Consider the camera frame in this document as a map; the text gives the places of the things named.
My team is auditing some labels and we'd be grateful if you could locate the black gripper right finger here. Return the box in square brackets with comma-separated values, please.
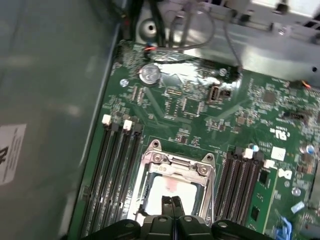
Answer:
[172, 195, 254, 240]

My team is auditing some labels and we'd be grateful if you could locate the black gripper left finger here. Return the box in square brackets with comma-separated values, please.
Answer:
[86, 195, 176, 240]

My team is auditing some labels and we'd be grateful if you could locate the silver CPU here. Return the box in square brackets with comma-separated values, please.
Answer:
[146, 174, 203, 217]

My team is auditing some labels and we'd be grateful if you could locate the metal locking lever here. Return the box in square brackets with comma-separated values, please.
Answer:
[209, 162, 218, 222]
[136, 151, 151, 216]

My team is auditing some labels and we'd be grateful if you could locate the black RAM slot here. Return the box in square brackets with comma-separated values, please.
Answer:
[224, 148, 254, 223]
[236, 151, 264, 226]
[117, 122, 144, 226]
[81, 114, 113, 240]
[215, 146, 244, 222]
[106, 119, 133, 240]
[93, 121, 122, 240]

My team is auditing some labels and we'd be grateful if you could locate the CPU socket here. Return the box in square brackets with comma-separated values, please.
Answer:
[134, 139, 219, 222]

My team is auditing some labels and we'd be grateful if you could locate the green RAM stick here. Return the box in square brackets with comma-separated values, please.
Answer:
[247, 166, 279, 240]

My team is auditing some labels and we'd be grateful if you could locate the green motherboard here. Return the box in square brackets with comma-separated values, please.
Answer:
[71, 39, 320, 240]

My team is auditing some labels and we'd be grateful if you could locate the metal USB connector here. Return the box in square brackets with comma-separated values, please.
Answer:
[211, 84, 223, 104]

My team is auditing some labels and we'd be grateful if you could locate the silver coin battery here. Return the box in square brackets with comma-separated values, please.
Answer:
[139, 63, 161, 87]

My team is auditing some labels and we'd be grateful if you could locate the black PC case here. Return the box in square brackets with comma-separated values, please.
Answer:
[0, 0, 141, 240]

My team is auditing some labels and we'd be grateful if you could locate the metal drive cage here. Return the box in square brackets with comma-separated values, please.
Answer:
[134, 0, 320, 87]

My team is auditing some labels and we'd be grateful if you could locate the grey wire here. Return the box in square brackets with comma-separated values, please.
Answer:
[172, 4, 217, 49]
[223, 21, 244, 71]

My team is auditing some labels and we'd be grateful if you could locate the black wire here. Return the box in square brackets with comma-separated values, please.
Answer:
[148, 0, 167, 48]

